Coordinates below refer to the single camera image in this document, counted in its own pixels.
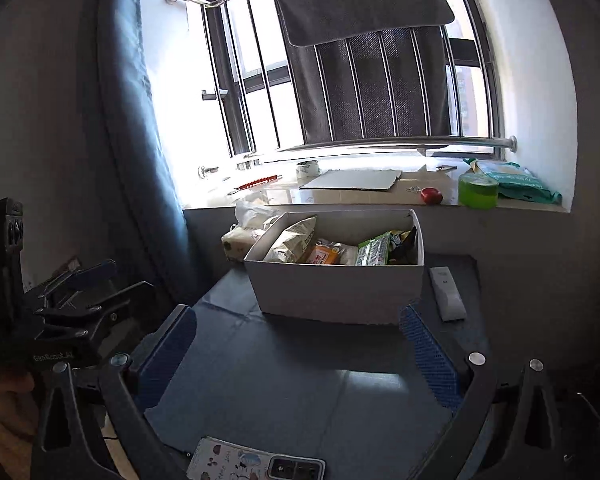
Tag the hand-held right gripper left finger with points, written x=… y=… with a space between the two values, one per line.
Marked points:
x=165 y=360

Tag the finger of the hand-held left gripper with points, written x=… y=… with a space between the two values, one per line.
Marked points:
x=125 y=300
x=85 y=272

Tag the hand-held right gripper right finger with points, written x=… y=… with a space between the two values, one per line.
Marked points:
x=430 y=360

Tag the black yellow snack bag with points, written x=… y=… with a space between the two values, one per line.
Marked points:
x=405 y=247

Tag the white cardboard box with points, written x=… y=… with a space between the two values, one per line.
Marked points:
x=330 y=290

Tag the yellow green striped packet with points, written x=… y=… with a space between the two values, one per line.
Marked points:
x=375 y=250

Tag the pale snack packet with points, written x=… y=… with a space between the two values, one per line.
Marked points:
x=347 y=255

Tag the orange snack packet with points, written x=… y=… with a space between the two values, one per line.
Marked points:
x=322 y=256

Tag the white striped snack packet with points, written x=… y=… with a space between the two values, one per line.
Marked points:
x=292 y=240

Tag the person's left hand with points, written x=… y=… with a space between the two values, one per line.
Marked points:
x=12 y=400

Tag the white remote control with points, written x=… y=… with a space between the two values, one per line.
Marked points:
x=447 y=292

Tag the grey blue table mat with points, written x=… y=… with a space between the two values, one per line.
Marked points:
x=280 y=385

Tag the tissue pack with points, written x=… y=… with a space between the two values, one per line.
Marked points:
x=237 y=244

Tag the phone with cartoon case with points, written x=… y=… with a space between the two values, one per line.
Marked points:
x=240 y=462

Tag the white plastic bag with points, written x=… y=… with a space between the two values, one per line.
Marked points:
x=252 y=214

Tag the red round object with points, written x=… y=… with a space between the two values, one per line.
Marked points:
x=431 y=195

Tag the blue curtain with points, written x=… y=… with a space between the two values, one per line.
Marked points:
x=140 y=110

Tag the green tape roll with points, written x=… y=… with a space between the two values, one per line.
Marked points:
x=477 y=192

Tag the flat cardboard sheet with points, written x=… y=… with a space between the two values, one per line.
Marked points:
x=350 y=180

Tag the green plastic bag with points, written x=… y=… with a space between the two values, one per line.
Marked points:
x=522 y=182

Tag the small white cup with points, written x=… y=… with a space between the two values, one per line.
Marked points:
x=308 y=168

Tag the dark grey towel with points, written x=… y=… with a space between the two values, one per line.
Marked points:
x=370 y=60

